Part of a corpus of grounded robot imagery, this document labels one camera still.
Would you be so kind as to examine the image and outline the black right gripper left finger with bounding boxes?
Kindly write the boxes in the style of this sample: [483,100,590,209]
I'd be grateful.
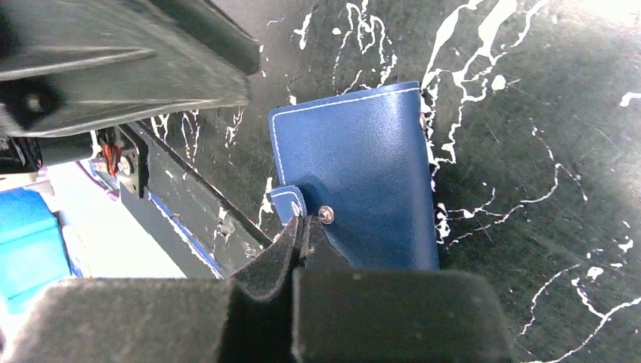
[5,217,303,362]

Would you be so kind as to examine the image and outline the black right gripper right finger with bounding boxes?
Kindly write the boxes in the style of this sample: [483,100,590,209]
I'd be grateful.
[291,217,513,362]

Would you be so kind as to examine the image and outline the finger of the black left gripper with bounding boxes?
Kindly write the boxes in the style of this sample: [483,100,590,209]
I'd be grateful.
[1,1,249,138]
[151,0,261,76]

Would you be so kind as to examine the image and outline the blue leather card holder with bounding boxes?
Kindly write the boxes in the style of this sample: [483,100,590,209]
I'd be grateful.
[268,81,439,270]

